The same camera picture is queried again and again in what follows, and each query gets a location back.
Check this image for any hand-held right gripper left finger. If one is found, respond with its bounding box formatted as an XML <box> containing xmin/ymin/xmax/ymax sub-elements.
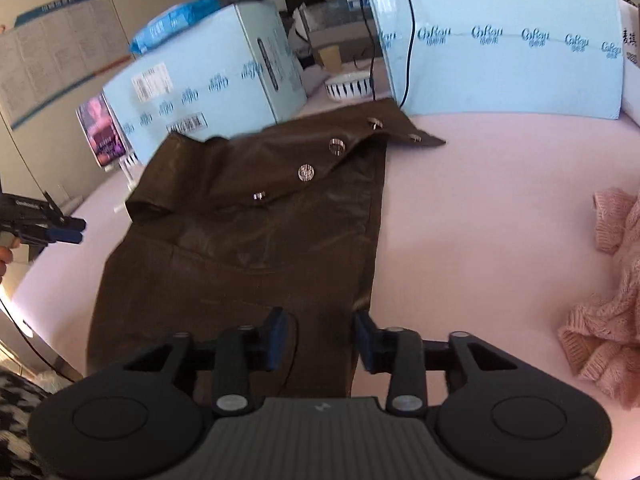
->
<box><xmin>121</xmin><ymin>307</ymin><xmax>290</xmax><ymax>416</ymax></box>

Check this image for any person's left hand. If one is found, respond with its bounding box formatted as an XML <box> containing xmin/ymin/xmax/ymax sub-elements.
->
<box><xmin>0</xmin><ymin>237</ymin><xmax>22</xmax><ymax>282</ymax></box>

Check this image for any large light blue cardboard box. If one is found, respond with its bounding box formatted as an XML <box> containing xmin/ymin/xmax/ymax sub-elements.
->
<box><xmin>360</xmin><ymin>0</ymin><xmax>627</xmax><ymax>121</ymax></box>

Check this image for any houndstooth patterned cloth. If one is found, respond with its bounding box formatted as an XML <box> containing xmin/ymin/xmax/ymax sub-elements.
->
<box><xmin>0</xmin><ymin>364</ymin><xmax>57</xmax><ymax>480</ymax></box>

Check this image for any white phone stand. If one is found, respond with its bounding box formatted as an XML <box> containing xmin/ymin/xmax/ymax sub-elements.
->
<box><xmin>112</xmin><ymin>159</ymin><xmax>147</xmax><ymax>212</ymax></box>

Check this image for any light blue labelled cardboard box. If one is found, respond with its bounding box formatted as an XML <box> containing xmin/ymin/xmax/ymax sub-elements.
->
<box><xmin>102</xmin><ymin>1</ymin><xmax>308</xmax><ymax>165</ymax></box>

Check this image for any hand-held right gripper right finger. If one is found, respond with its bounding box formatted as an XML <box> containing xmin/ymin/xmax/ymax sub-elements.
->
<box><xmin>352</xmin><ymin>310</ymin><xmax>519</xmax><ymax>416</ymax></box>

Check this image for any brown leather shirt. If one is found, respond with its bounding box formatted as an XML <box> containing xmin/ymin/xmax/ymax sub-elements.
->
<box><xmin>86</xmin><ymin>98</ymin><xmax>447</xmax><ymax>401</ymax></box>

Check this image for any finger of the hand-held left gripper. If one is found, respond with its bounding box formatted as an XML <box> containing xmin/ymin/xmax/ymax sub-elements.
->
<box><xmin>29</xmin><ymin>228</ymin><xmax>84</xmax><ymax>246</ymax></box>
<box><xmin>42</xmin><ymin>190</ymin><xmax>87</xmax><ymax>231</ymax></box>

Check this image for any clear plastic box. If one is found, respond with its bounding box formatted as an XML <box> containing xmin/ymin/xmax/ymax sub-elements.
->
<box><xmin>299</xmin><ymin>0</ymin><xmax>377</xmax><ymax>47</ymax></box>

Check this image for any white printed bag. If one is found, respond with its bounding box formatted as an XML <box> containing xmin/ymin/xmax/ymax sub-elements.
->
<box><xmin>617</xmin><ymin>0</ymin><xmax>640</xmax><ymax>126</ymax></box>

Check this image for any thin black cable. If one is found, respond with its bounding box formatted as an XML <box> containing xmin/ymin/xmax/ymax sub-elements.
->
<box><xmin>352</xmin><ymin>0</ymin><xmax>379</xmax><ymax>102</ymax></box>

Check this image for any brown paper cup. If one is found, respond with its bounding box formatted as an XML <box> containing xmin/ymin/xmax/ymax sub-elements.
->
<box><xmin>319</xmin><ymin>45</ymin><xmax>344</xmax><ymax>74</ymax></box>

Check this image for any white black striped bowl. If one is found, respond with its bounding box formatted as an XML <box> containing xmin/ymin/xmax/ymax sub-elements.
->
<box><xmin>324</xmin><ymin>71</ymin><xmax>373</xmax><ymax>103</ymax></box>

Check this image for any pink knitted sweater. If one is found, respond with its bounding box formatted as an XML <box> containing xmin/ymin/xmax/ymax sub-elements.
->
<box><xmin>557</xmin><ymin>187</ymin><xmax>640</xmax><ymax>411</ymax></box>

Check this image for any blue tissue packet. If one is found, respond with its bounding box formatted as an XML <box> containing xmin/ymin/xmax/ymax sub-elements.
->
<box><xmin>129</xmin><ymin>0</ymin><xmax>223</xmax><ymax>57</ymax></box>

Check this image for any smartphone with lit screen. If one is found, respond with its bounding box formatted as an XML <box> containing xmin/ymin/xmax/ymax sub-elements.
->
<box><xmin>76</xmin><ymin>92</ymin><xmax>134</xmax><ymax>171</ymax></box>

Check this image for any wall poster with blue border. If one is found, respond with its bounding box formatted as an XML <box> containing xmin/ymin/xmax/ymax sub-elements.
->
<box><xmin>0</xmin><ymin>0</ymin><xmax>132</xmax><ymax>131</ymax></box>

